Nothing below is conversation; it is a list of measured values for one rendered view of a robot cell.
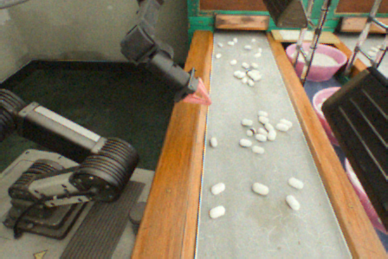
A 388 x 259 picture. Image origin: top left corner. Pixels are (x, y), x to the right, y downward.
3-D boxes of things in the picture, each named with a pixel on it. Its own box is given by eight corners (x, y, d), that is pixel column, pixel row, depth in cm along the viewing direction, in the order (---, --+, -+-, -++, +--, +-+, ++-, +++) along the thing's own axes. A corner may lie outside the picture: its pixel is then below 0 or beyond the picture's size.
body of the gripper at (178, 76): (197, 70, 67) (177, 54, 65) (194, 90, 59) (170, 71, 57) (184, 85, 71) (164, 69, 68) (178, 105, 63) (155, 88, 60)
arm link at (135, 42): (136, 6, 91) (157, -14, 88) (147, 18, 94) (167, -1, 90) (112, 51, 57) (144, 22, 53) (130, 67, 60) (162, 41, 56)
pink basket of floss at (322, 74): (320, 91, 105) (327, 72, 99) (271, 68, 122) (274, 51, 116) (350, 73, 118) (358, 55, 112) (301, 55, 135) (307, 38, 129)
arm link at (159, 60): (139, 68, 59) (152, 51, 57) (145, 59, 65) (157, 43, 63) (162, 85, 62) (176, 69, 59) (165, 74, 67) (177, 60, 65)
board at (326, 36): (274, 42, 127) (275, 39, 126) (270, 32, 138) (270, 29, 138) (339, 43, 124) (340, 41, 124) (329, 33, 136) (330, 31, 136)
